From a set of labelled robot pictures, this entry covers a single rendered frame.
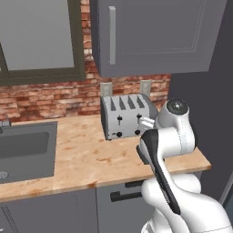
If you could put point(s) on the grey sink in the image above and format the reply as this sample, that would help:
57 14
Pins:
27 151

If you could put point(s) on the grey drawer front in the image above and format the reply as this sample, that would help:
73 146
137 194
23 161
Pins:
121 215

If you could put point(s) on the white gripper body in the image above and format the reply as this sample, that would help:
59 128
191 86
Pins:
146 123

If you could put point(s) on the grey wall socket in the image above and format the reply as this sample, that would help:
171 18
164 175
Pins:
145 87
106 89

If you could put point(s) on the grey base cupboard door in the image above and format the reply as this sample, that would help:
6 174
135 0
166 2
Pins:
51 212

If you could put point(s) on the dark grey fridge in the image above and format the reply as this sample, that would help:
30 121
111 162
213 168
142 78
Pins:
209 106

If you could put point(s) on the dark framed window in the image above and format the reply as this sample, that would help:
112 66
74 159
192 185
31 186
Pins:
39 36

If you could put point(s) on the grey tap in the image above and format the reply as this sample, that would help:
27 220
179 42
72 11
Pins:
5 122

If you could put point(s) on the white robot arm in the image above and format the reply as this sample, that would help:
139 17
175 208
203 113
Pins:
182 142

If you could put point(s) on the grey wall cupboard door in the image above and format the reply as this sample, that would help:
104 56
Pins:
157 36

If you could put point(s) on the silver four-slot toaster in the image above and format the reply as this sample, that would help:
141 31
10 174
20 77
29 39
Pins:
124 119

